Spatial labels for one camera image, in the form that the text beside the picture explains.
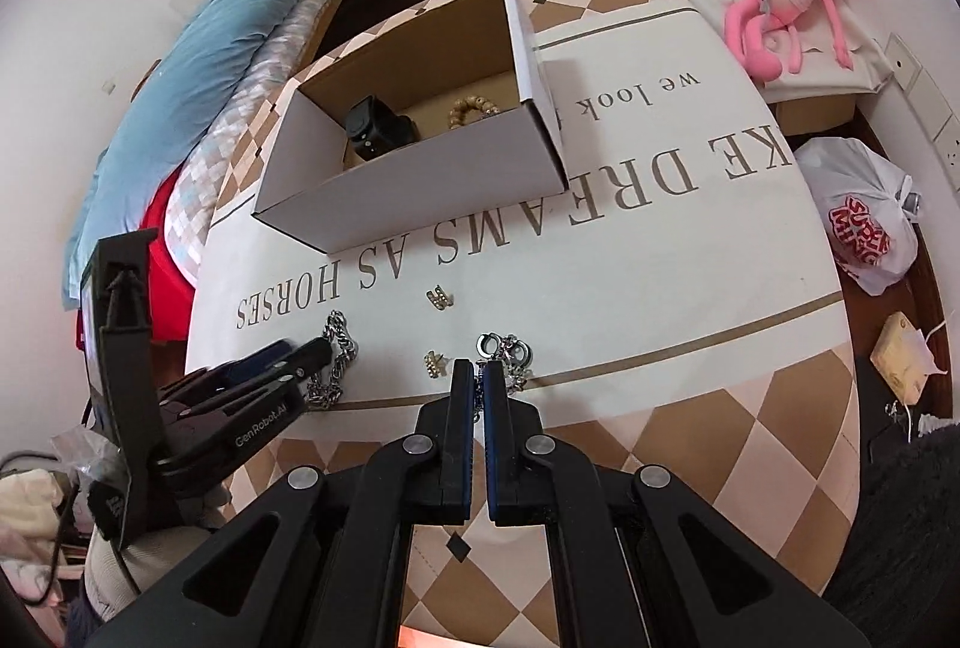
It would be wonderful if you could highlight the brown cardboard box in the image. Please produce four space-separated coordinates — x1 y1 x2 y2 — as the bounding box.
771 88 857 137

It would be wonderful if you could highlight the printed checkered tablecloth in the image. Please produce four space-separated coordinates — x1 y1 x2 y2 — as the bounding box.
184 0 860 628

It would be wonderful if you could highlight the black smartwatch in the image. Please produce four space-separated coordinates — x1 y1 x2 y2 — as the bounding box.
343 95 418 166

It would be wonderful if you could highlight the white wall socket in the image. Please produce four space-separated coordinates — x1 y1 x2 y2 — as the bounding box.
933 114 960 193
885 34 923 91

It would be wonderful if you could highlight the red cloth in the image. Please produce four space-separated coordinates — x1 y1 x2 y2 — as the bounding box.
71 168 200 350

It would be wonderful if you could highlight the white cardboard box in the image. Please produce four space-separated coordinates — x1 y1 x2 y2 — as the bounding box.
251 0 569 253

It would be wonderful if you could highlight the beige tissue packet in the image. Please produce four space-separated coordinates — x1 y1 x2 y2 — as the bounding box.
870 311 938 406

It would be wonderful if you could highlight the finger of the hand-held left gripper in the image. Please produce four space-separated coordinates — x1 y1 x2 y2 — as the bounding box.
148 339 335 494
159 339 302 415

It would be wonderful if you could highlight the white plastic shopping bag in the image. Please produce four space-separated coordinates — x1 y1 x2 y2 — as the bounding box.
794 136 923 297

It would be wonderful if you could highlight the black fluffy cloth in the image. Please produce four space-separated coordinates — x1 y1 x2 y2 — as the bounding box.
820 421 960 648

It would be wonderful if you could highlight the beige beaded bracelet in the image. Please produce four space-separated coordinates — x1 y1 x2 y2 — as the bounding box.
448 97 503 131

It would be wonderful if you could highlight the white cloth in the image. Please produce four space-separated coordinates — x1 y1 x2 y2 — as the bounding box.
0 466 85 560

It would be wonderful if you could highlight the pastel checkered blanket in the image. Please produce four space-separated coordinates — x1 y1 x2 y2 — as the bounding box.
165 0 392 290

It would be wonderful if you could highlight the clear plastic bag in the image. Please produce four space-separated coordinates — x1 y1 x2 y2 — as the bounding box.
49 426 130 493

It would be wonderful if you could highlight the light blue quilt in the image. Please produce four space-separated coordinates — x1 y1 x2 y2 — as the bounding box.
63 0 392 313

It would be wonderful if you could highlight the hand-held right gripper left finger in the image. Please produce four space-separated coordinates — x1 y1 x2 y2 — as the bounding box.
69 358 476 648

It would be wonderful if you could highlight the silver curb chain bracelet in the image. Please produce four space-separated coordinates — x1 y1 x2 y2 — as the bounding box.
303 310 362 411

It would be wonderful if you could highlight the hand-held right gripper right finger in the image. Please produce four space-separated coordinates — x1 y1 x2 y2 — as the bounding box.
483 358 887 648

